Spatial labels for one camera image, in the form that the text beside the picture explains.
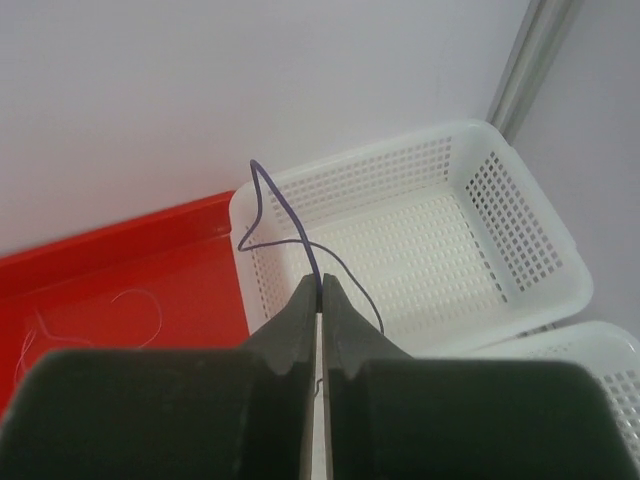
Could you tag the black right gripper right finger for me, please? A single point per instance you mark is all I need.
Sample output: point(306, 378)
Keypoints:
point(389, 415)

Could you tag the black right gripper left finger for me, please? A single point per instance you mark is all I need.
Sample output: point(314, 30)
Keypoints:
point(236, 413)

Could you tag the red plastic tray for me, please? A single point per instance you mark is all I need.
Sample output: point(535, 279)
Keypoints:
point(163, 280)

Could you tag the far white perforated basket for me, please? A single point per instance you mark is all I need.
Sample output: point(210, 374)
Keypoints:
point(443, 238)

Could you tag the white perforated basket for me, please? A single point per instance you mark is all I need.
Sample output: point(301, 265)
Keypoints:
point(443, 238)
point(609, 353)

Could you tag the near white perforated basket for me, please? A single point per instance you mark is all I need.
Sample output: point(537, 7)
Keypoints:
point(609, 353)

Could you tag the right aluminium frame post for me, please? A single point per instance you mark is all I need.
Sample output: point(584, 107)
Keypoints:
point(544, 28)

